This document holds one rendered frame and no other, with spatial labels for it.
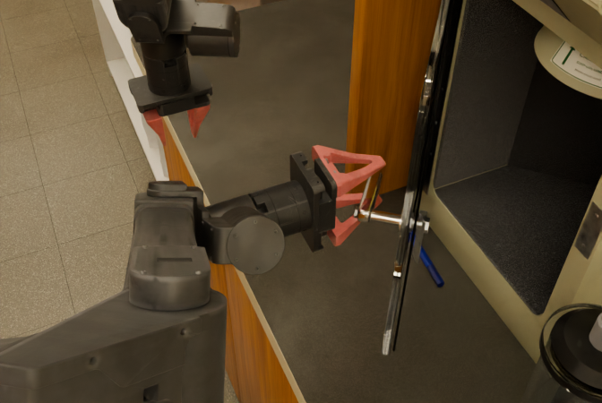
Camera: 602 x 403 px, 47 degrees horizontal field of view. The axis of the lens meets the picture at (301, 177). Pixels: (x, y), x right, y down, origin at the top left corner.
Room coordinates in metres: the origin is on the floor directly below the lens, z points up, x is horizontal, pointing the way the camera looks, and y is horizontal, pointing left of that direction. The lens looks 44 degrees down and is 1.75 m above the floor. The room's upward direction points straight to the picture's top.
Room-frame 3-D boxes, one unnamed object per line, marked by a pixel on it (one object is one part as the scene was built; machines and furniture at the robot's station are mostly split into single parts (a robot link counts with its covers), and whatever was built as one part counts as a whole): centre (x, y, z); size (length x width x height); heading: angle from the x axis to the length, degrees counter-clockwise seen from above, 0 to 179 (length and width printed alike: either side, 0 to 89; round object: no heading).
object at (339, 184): (0.55, -0.05, 1.21); 0.09 x 0.07 x 0.07; 113
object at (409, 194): (0.61, -0.14, 1.19); 0.30 x 0.01 x 0.40; 166
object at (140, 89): (0.76, 0.18, 1.21); 0.10 x 0.07 x 0.07; 114
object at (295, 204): (0.52, 0.02, 1.20); 0.07 x 0.07 x 0.10; 23
